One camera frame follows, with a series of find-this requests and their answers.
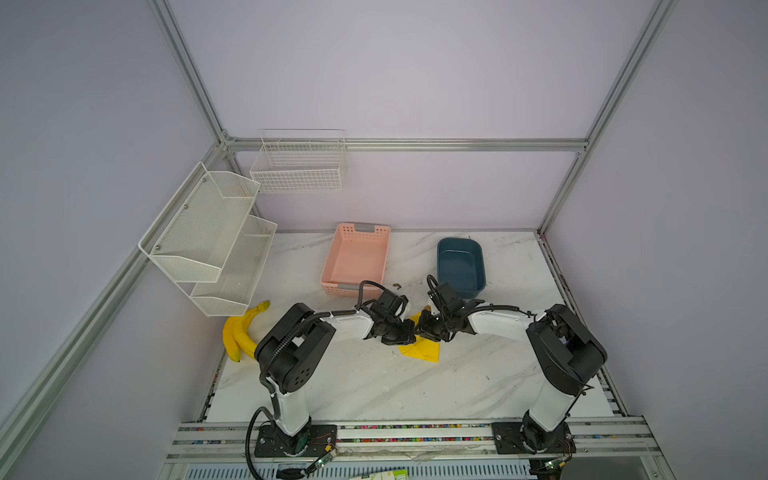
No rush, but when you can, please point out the yellow paper napkin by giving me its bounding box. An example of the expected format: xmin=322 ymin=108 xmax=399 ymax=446
xmin=398 ymin=306 xmax=440 ymax=364

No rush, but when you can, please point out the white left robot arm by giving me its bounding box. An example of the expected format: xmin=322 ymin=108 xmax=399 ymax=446
xmin=244 ymin=280 xmax=416 ymax=479

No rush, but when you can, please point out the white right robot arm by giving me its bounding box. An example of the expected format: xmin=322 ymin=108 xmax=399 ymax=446
xmin=415 ymin=275 xmax=607 ymax=453

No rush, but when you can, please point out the pink perforated plastic basket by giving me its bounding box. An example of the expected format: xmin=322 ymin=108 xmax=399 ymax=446
xmin=320 ymin=223 xmax=391 ymax=297

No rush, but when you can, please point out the teal oval plastic tub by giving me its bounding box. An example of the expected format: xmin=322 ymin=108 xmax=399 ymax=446
xmin=437 ymin=237 xmax=487 ymax=299

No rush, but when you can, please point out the yellow banana toy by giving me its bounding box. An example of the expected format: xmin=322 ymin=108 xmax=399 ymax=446
xmin=222 ymin=300 xmax=271 ymax=363

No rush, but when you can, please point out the white mesh shelf lower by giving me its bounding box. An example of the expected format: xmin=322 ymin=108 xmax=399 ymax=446
xmin=191 ymin=215 xmax=277 ymax=317

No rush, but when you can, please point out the white mesh shelf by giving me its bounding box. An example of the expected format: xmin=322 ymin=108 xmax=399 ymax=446
xmin=138 ymin=164 xmax=260 ymax=283
xmin=191 ymin=215 xmax=277 ymax=317

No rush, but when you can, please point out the white mesh shelf upper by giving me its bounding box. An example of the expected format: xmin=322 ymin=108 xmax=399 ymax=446
xmin=138 ymin=164 xmax=260 ymax=283

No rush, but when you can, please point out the white wire wall basket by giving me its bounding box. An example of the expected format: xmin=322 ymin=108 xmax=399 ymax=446
xmin=250 ymin=129 xmax=347 ymax=194

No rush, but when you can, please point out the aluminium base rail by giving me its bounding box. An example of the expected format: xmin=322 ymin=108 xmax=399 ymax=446
xmin=166 ymin=416 xmax=661 ymax=463

